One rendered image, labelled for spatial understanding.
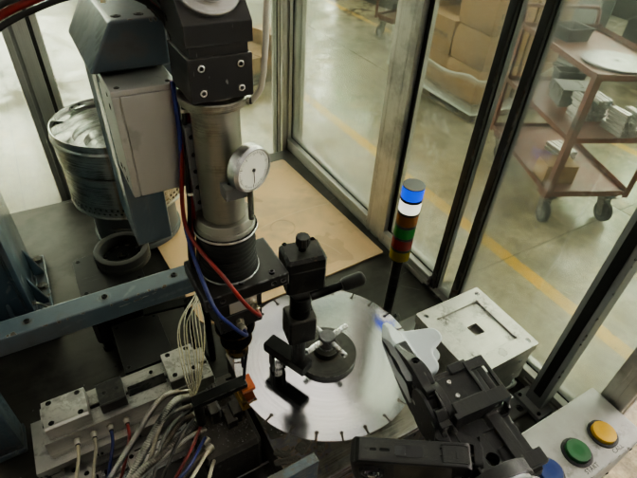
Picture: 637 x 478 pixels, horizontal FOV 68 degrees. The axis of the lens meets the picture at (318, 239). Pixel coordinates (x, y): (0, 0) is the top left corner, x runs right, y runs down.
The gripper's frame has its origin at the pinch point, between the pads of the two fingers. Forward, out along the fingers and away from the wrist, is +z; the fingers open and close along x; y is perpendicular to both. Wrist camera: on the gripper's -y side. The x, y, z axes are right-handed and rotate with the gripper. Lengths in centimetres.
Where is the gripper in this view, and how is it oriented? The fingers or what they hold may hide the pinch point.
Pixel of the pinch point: (383, 335)
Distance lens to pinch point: 59.2
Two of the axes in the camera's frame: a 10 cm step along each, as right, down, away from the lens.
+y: 9.3, -3.1, 1.9
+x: -1.0, -7.2, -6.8
